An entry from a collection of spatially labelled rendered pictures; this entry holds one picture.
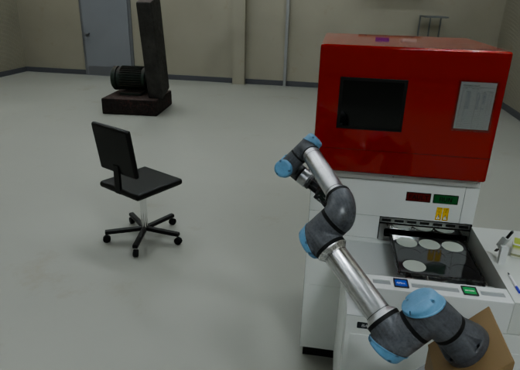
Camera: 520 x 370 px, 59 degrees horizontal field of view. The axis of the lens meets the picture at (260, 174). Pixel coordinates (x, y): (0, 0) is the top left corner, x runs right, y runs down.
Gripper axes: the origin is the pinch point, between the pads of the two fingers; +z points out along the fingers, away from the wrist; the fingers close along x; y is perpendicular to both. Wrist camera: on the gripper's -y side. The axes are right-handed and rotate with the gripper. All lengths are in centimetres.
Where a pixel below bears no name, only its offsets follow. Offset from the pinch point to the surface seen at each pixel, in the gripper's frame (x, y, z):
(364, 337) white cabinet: -36, 10, 38
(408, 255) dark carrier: -5.0, -26.2, 33.9
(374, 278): -13.6, 9.8, 26.0
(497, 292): 10, 0, 65
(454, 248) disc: 9, -42, 50
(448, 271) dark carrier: 2, -19, 50
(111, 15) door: -139, -755, -776
